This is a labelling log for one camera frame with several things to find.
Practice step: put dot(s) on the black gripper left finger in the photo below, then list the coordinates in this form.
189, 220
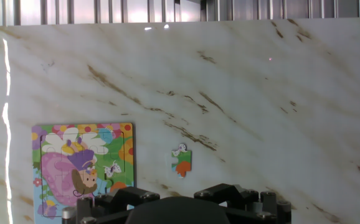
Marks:
105, 205

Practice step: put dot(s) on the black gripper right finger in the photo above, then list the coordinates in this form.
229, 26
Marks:
251, 205

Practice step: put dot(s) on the green orange puzzle piece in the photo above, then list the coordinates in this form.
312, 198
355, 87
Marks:
183, 160

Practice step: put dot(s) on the colourful fairy puzzle board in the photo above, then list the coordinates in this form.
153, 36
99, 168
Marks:
83, 161

